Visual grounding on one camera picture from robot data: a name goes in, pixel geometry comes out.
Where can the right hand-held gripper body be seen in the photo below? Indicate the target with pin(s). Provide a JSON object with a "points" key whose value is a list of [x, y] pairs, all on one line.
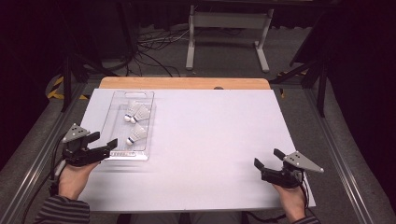
{"points": [[285, 178]]}

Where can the aluminium floor rail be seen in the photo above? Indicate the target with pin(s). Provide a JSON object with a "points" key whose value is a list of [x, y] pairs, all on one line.
{"points": [[336, 149], [34, 149]]}

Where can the clear plastic bin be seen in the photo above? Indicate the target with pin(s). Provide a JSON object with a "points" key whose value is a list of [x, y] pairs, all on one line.
{"points": [[120, 124]]}

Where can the white table board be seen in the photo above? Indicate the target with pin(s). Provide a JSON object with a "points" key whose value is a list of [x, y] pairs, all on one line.
{"points": [[199, 180]]}

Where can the person's left hand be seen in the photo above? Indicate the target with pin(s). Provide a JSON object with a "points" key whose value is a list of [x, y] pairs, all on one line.
{"points": [[74, 180]]}

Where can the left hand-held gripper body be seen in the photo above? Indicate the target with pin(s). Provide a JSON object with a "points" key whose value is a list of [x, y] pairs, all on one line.
{"points": [[79, 154]]}

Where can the white metal stand frame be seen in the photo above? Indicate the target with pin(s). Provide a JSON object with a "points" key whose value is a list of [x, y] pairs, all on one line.
{"points": [[229, 20]]}

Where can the person's right hand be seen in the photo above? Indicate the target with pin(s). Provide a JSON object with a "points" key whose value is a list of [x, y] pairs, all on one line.
{"points": [[291, 202]]}

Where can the black tripod stand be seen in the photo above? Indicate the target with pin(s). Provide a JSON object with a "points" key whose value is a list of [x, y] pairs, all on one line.
{"points": [[321, 90], [67, 81]]}

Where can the yellow black floor tape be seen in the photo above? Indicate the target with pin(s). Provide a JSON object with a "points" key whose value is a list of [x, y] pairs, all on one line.
{"points": [[56, 93]]}

